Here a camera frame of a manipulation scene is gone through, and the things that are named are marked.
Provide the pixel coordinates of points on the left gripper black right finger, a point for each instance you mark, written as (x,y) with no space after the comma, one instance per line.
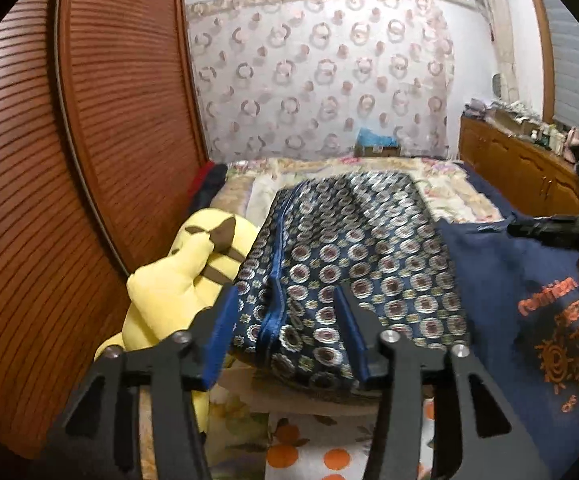
(477,435)

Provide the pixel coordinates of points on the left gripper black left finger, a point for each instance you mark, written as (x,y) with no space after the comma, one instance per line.
(98,434)

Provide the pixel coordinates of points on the navy blue printed t-shirt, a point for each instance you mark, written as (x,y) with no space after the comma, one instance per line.
(521,300)

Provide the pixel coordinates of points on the blue patterned garment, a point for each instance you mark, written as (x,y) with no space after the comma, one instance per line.
(354,274)

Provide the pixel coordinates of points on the red and dark clothes pile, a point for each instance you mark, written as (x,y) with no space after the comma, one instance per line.
(206,185)

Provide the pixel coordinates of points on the yellow plush toy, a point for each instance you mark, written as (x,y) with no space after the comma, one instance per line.
(165,295)

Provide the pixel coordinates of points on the long wooden sideboard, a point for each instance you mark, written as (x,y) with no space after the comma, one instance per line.
(534,181)

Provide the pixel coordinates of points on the pink piggy figurine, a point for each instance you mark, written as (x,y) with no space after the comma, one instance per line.
(572,140)

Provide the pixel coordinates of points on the orange fruit print bedsheet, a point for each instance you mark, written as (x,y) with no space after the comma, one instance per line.
(244,444)

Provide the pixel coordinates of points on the grey window blind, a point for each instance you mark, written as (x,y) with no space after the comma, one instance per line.
(564,31)

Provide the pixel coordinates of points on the floral beige quilt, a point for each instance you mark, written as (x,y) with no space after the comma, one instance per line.
(369,185)

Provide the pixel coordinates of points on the blue topped cardboard box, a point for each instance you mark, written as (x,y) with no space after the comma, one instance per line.
(370,144)

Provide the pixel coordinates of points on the brown louvered wardrobe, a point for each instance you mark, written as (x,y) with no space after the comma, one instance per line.
(100,142)

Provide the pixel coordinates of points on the pink circle patterned curtain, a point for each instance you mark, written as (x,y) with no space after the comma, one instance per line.
(302,78)

